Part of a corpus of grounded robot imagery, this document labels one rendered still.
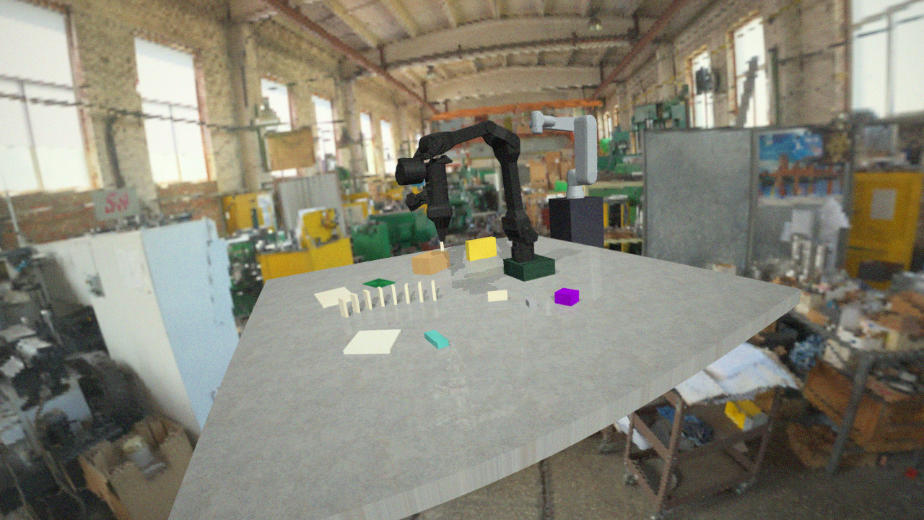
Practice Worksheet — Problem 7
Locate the turquoise rectangular block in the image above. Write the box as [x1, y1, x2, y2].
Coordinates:
[424, 330, 449, 349]

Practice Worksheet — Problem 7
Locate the yellow rectangular block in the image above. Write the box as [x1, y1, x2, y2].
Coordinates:
[465, 237, 497, 261]

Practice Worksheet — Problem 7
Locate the purple block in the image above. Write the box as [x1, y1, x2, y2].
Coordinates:
[554, 288, 579, 306]

